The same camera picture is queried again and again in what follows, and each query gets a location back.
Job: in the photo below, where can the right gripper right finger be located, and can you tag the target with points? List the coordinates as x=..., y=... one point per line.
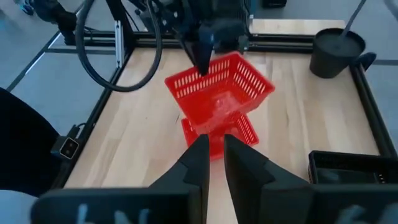
x=280, y=202

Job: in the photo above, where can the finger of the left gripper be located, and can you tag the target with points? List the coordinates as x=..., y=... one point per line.
x=193, y=49
x=205, y=53

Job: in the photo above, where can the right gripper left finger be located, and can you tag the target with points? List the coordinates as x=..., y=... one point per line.
x=140, y=205

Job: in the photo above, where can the red slotted plastic basket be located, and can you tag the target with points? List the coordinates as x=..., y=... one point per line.
x=217, y=147
x=217, y=104

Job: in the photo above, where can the black slotted plastic basket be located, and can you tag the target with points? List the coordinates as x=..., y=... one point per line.
x=342, y=155

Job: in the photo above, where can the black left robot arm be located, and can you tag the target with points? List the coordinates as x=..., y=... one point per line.
x=192, y=12

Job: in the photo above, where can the black box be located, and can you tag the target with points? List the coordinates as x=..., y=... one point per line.
x=273, y=3

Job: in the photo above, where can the black plant pot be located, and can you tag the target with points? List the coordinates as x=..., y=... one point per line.
x=329, y=62

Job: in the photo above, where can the dark chair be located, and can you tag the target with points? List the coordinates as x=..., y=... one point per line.
x=25, y=140

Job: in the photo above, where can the black aluminium table frame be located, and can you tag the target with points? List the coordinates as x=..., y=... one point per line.
x=280, y=43

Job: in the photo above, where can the silver metal bracket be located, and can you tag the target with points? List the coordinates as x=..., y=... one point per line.
x=119, y=43

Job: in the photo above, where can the small table-level camera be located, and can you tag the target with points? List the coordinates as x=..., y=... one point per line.
x=69, y=148

